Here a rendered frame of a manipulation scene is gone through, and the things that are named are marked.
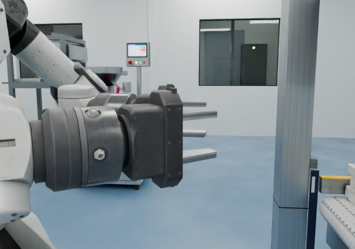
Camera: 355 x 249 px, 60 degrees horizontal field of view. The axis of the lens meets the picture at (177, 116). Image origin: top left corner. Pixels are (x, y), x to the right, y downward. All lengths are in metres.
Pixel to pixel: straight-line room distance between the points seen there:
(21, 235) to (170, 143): 0.43
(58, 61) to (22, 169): 0.57
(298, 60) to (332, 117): 5.15
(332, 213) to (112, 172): 0.45
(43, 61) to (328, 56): 5.21
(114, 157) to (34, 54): 0.56
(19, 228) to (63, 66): 0.40
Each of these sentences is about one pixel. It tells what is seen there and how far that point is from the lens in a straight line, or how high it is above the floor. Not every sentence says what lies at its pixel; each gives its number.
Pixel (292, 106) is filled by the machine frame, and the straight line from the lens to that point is 0.67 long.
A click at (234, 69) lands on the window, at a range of 5.49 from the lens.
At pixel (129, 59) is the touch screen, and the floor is 1.21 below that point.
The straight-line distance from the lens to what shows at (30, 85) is 3.94.
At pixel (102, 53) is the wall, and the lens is 5.71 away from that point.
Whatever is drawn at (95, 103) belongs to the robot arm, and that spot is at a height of 1.01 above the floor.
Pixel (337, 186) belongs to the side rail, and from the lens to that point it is 0.72.
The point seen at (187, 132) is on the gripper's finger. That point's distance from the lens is 0.56.
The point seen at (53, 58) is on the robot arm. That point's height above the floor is 1.10.
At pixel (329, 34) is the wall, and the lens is 5.75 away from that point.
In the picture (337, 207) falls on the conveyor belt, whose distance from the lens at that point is 0.67.
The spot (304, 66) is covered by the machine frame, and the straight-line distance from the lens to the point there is 0.67.
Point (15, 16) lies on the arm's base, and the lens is 0.81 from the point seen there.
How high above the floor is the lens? 1.06
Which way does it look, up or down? 8 degrees down
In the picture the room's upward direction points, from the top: straight up
